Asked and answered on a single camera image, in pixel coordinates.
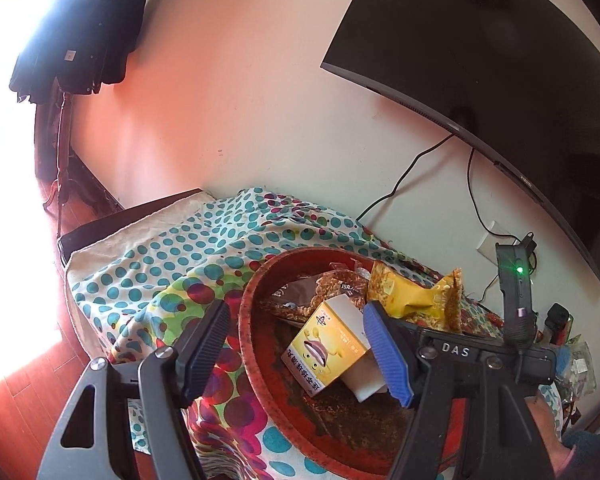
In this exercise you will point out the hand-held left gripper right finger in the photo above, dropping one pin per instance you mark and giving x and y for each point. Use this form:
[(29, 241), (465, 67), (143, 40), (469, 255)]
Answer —
[(387, 350)]

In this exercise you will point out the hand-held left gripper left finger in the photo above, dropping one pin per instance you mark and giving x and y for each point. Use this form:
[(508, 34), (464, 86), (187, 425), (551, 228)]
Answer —
[(205, 340)]

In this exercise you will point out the yellow snack packet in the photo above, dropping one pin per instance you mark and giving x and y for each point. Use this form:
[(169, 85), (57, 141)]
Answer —
[(405, 295)]

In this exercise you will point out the brown snack packet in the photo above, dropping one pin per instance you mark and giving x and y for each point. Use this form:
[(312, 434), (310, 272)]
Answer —
[(290, 300)]

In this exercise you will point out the round red tray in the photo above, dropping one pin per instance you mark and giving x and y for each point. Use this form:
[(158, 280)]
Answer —
[(330, 425)]

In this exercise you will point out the person's right forearm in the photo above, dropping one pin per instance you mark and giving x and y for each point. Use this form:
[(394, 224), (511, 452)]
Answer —
[(547, 435)]

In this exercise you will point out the black power adapter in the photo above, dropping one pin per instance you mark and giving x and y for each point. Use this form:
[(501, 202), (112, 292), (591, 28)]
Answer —
[(530, 245)]

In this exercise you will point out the small black device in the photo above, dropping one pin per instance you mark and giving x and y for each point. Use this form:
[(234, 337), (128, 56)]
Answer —
[(557, 322)]

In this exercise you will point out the polka-dot cloth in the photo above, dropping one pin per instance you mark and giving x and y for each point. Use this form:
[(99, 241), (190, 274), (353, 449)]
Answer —
[(180, 260)]

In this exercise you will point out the clear plastic packet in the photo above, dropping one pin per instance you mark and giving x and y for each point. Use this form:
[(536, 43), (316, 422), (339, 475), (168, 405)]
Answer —
[(580, 370)]

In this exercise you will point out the beige underlay cloth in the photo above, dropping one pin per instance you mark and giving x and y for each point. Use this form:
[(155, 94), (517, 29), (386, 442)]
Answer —
[(110, 240)]

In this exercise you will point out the black television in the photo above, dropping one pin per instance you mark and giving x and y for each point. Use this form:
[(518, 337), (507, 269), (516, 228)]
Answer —
[(480, 60)]

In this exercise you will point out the coat stand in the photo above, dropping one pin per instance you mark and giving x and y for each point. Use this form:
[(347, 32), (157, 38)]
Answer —
[(60, 160)]

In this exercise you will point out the black hanging clothes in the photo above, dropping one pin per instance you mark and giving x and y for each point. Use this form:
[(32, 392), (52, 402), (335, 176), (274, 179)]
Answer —
[(80, 20)]

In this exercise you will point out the white wall socket plate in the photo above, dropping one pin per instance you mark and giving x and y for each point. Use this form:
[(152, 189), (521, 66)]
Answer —
[(487, 242)]

